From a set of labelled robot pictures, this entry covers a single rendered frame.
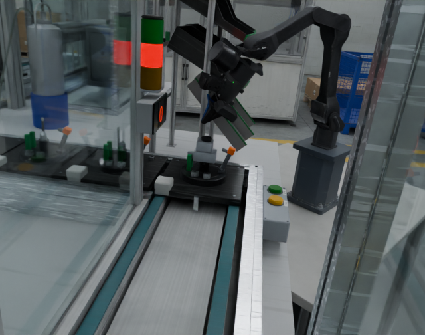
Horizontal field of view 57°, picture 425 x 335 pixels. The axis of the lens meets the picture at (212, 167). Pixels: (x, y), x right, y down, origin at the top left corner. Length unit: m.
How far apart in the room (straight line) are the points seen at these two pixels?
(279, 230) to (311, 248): 0.14
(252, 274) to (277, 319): 0.12
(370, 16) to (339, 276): 10.06
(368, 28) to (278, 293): 9.57
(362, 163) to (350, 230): 0.05
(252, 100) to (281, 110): 0.42
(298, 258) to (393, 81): 0.87
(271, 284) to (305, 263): 0.14
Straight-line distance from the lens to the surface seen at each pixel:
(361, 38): 10.27
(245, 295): 0.77
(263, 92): 5.24
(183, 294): 0.83
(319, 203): 1.32
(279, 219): 1.03
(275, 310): 0.91
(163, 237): 0.98
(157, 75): 0.90
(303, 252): 1.10
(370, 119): 0.25
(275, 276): 1.00
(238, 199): 1.07
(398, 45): 0.24
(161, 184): 1.08
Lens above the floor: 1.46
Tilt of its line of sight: 23 degrees down
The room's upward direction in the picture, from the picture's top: 5 degrees clockwise
